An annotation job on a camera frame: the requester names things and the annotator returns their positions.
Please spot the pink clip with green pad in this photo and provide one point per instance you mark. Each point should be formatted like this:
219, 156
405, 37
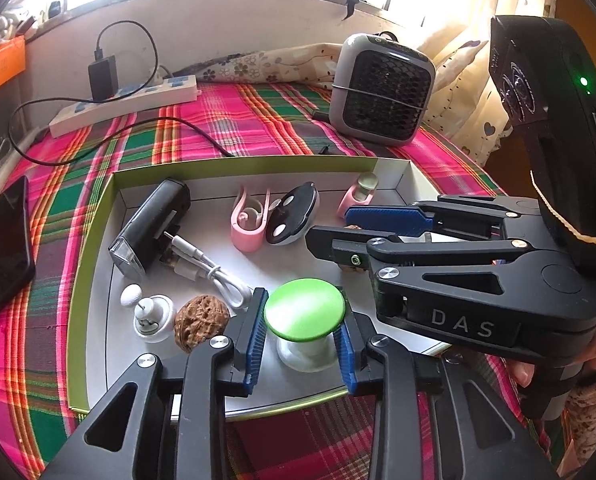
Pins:
353, 197

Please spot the orange box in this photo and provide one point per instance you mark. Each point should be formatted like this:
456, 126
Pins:
0, 67

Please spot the grey space heater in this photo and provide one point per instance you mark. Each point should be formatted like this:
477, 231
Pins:
377, 95

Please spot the small white oval knob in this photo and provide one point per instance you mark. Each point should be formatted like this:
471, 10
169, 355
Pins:
131, 294

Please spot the white gloves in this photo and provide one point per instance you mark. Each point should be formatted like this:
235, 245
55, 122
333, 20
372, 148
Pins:
5, 25

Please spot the plaid blanket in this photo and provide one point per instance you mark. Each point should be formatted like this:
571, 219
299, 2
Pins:
53, 360

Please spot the person's right forearm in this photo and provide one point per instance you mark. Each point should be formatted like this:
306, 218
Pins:
592, 410

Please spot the green mushroom-shaped massager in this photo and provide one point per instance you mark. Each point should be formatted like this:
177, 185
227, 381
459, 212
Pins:
305, 307

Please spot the black flashlight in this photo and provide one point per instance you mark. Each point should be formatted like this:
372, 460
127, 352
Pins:
153, 220

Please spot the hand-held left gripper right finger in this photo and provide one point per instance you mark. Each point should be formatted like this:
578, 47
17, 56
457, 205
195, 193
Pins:
345, 355

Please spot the black charger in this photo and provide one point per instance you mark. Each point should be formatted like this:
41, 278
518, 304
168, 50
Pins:
103, 77

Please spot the white power strip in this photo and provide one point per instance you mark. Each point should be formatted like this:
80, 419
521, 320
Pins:
128, 102

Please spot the black and white round disc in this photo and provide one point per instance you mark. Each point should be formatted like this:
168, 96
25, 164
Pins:
293, 210

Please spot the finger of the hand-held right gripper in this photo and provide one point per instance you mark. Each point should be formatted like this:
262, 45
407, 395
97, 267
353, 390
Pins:
387, 217
328, 242

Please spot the white round massager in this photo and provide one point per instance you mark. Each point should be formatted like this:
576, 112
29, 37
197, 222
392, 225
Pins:
155, 325

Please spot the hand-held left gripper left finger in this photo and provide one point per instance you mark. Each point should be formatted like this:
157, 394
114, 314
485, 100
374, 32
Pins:
255, 340

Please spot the green and white cardboard box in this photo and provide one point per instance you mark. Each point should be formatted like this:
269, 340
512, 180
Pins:
213, 230

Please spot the person's right hand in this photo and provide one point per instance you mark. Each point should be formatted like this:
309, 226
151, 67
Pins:
522, 372

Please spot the floral cloth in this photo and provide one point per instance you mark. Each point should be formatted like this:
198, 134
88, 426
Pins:
258, 67

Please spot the black smartphone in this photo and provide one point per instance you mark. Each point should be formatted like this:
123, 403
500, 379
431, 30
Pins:
8, 245

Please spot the brown walnut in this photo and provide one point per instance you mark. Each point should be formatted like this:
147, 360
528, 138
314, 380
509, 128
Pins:
354, 268
200, 317

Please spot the cream heart print curtain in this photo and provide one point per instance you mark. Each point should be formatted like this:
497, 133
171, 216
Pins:
477, 60

